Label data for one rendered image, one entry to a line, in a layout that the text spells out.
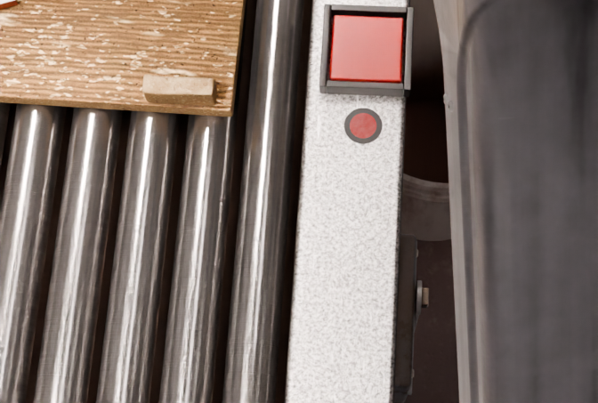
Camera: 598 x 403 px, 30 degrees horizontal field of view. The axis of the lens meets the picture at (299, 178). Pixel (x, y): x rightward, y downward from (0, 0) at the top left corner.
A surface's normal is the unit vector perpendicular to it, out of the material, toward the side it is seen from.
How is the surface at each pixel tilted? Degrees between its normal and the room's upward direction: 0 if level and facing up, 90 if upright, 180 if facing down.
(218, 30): 0
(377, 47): 0
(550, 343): 38
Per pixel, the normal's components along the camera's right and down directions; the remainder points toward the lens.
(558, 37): 0.04, 0.55
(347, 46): -0.05, -0.31
